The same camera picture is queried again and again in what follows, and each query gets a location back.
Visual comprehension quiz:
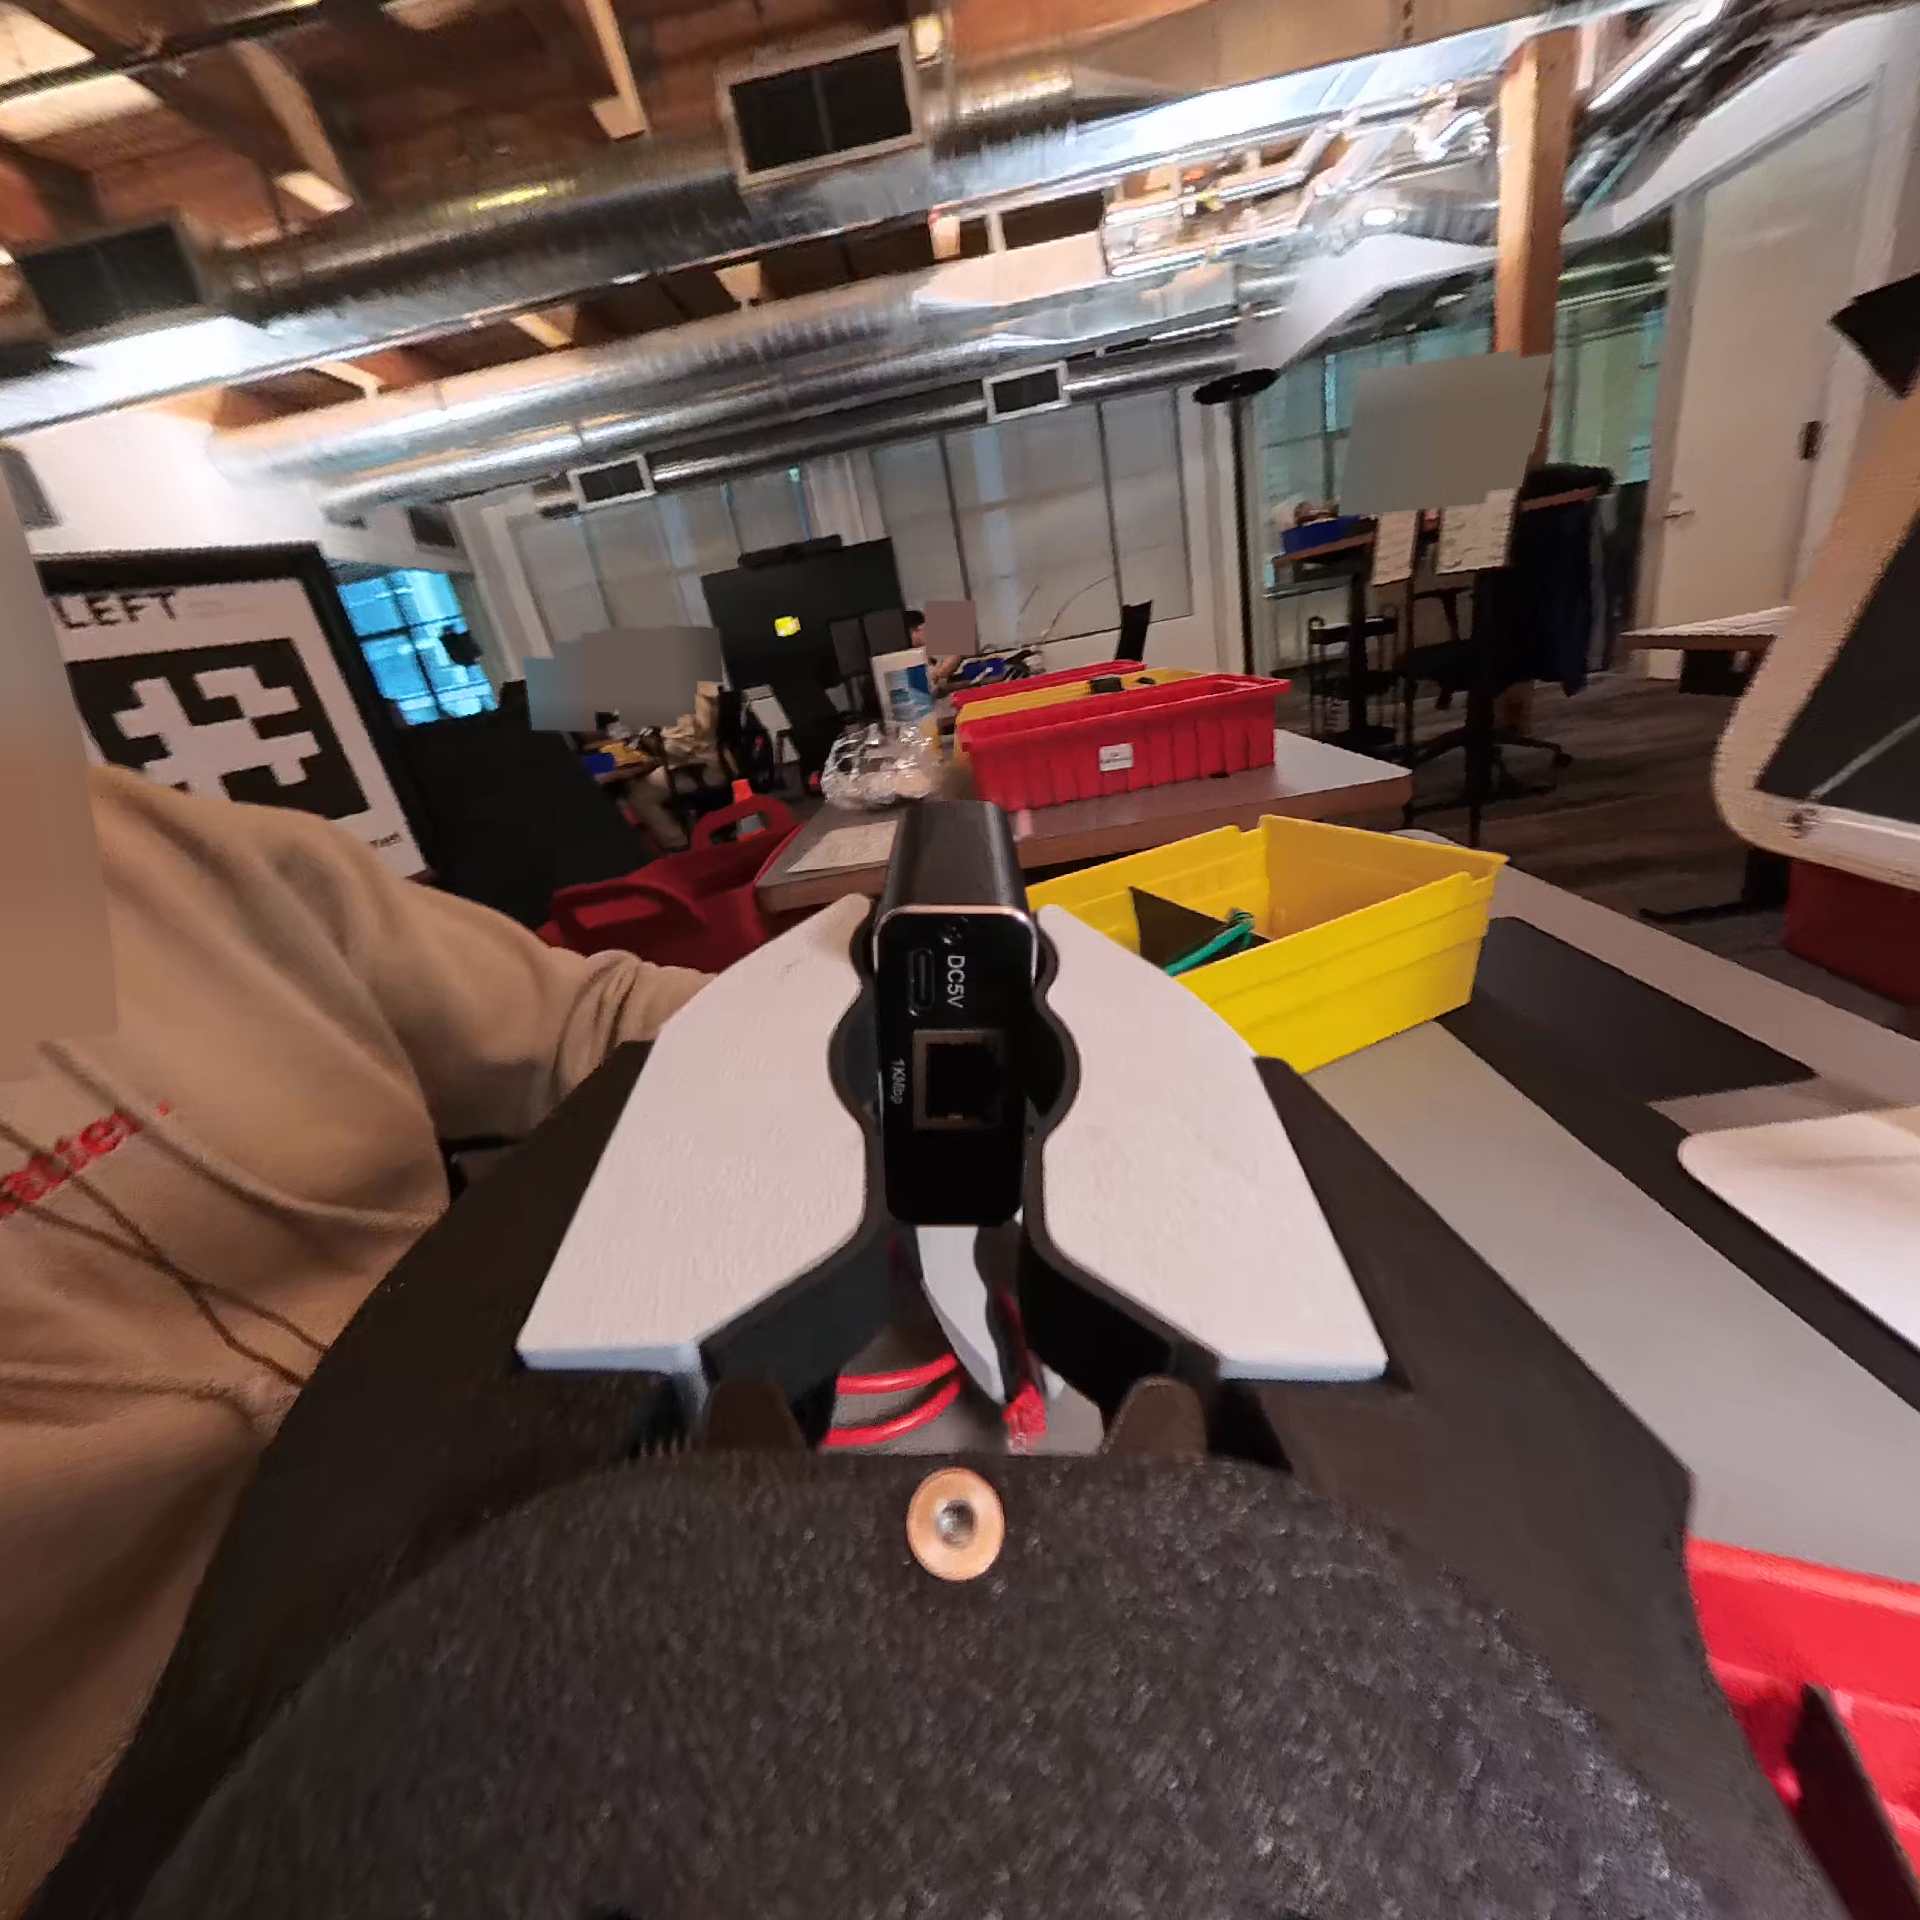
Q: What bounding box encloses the black bin divider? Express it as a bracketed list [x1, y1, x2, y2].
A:
[1128, 885, 1268, 976]

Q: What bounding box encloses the red ethernet cable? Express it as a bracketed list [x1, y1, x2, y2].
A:
[824, 1296, 1056, 1453]

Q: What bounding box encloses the clear plastic bag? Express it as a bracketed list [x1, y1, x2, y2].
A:
[824, 719, 939, 812]

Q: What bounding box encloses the person's left forearm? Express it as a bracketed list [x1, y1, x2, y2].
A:
[322, 861, 720, 1156]

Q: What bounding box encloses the white board stand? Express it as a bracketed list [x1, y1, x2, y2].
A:
[1678, 1106, 1920, 1352]

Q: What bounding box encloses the red tote with handles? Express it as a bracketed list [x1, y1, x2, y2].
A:
[552, 796, 804, 969]

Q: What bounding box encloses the grey table with wooden edge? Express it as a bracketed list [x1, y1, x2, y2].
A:
[755, 728, 1415, 914]

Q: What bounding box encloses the black floor lamp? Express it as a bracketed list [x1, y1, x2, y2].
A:
[1191, 367, 1279, 676]

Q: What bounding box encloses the red storage box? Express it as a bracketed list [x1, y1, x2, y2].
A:
[1784, 857, 1920, 1009]

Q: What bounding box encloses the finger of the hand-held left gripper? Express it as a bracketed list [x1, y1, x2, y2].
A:
[919, 1229, 1051, 1413]

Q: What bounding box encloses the red plastic bin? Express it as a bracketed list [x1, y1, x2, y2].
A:
[1684, 1536, 1920, 1920]

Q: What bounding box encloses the black board with wooden edge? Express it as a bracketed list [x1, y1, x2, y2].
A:
[1711, 276, 1920, 872]

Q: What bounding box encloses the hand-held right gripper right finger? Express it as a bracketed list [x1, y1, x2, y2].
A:
[1024, 902, 1393, 1385]

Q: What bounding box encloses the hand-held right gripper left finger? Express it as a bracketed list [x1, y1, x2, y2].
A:
[515, 895, 882, 1376]

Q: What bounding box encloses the black framed marker sign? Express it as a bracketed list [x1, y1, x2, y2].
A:
[31, 538, 442, 885]

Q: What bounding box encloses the person's beige hoodie torso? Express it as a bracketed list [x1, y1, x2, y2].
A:
[0, 760, 452, 1884]

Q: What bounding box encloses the black television screen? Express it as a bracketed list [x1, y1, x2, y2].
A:
[702, 537, 910, 692]

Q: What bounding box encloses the yellow plastic bin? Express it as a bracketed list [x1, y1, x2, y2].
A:
[1026, 813, 1510, 1073]

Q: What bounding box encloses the wooden post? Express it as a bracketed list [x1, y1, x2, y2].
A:
[1492, 30, 1590, 360]

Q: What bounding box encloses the large silver air duct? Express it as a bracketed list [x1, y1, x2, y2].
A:
[194, 0, 1502, 324]

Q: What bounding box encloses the wooden desk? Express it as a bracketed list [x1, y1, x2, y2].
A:
[1620, 602, 1795, 698]

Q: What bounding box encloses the white door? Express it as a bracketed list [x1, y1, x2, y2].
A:
[1670, 186, 1876, 624]

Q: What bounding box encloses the dark hanging jacket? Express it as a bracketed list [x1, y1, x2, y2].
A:
[1515, 464, 1618, 698]

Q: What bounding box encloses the black ethernet adapter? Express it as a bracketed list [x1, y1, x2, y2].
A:
[867, 800, 1056, 1233]

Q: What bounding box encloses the yellow ribbed bin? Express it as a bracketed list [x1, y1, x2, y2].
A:
[977, 666, 1210, 721]

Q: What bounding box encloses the large air vent grille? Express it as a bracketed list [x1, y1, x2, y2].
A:
[718, 30, 928, 192]

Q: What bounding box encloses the white paper sheet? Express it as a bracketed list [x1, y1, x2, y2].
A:
[785, 815, 906, 881]

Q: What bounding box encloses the long red ribbed bin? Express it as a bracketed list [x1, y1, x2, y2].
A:
[955, 672, 1292, 812]

